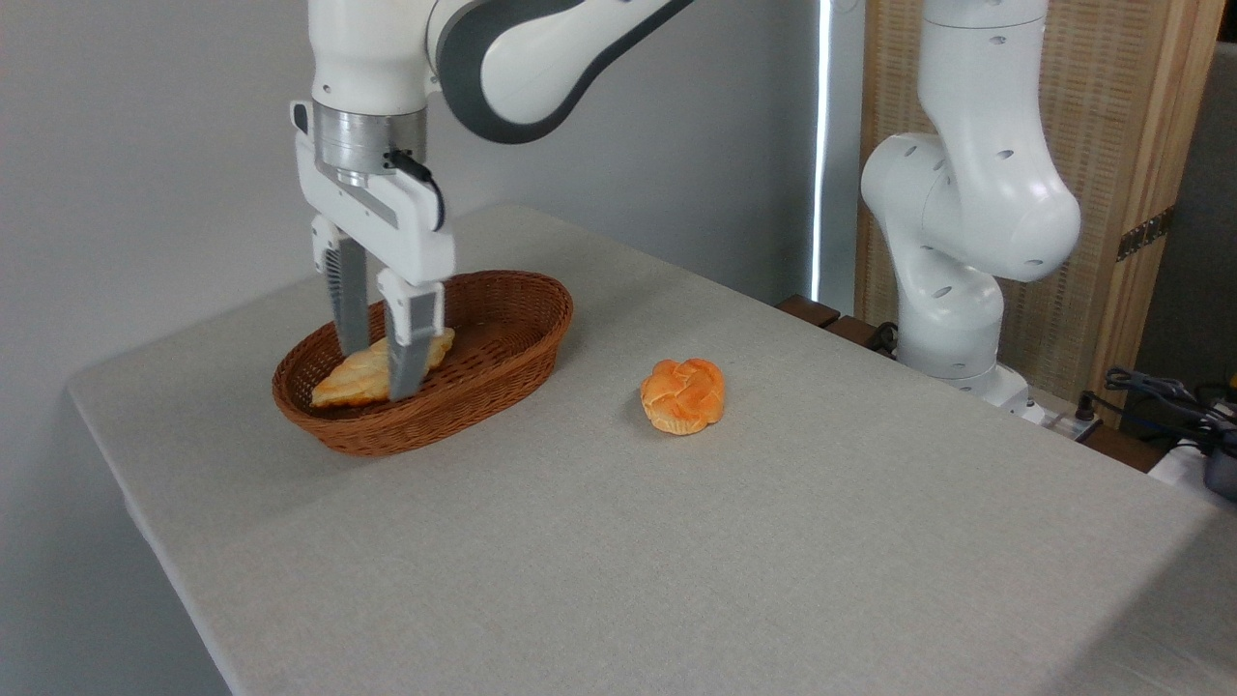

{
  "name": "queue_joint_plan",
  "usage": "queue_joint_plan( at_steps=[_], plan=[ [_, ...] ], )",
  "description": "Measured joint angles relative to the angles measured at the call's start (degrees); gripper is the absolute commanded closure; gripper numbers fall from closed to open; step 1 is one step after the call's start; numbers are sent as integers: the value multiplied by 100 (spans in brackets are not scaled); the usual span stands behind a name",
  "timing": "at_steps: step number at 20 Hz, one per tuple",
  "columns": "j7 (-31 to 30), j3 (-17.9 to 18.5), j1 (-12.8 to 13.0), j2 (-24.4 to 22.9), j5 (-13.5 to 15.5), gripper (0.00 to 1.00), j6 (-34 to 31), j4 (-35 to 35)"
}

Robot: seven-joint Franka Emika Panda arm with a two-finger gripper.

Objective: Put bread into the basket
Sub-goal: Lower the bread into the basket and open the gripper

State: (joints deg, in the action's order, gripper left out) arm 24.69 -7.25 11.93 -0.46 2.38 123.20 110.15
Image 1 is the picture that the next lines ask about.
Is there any wooden rattan folding screen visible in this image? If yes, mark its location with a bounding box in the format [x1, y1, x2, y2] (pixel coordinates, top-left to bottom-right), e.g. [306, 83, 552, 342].
[854, 0, 1227, 432]

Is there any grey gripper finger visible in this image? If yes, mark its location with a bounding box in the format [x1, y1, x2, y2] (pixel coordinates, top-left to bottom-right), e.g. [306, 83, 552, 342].
[310, 215, 372, 358]
[377, 268, 446, 402]

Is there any grey tablecloth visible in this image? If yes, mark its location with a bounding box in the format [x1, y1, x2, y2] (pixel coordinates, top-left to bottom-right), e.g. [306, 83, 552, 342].
[67, 203, 1237, 696]

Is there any black cable bundle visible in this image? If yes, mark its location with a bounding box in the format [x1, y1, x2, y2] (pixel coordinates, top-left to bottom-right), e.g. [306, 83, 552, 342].
[1075, 366, 1237, 457]

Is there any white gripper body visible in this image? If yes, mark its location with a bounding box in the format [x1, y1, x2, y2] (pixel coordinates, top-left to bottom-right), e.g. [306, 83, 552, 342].
[294, 135, 456, 287]

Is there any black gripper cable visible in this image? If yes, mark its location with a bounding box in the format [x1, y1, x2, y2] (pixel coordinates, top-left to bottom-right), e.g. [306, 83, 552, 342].
[384, 146, 447, 232]

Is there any brass screen hinge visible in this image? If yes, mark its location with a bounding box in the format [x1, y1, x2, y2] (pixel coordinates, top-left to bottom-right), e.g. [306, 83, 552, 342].
[1115, 205, 1176, 263]

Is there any round knotted bread roll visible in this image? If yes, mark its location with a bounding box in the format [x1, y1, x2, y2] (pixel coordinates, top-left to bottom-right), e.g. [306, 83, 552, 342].
[640, 358, 727, 437]

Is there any dark brown wooden bench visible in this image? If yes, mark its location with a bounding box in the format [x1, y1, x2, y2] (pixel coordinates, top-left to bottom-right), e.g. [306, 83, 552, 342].
[775, 294, 900, 361]

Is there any long braided bread loaf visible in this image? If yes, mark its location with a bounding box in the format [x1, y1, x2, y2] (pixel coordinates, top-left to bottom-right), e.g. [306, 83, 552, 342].
[309, 327, 456, 409]

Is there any brown oval wicker basket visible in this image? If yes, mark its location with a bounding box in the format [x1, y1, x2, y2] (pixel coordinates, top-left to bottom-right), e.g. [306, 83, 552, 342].
[272, 270, 575, 458]

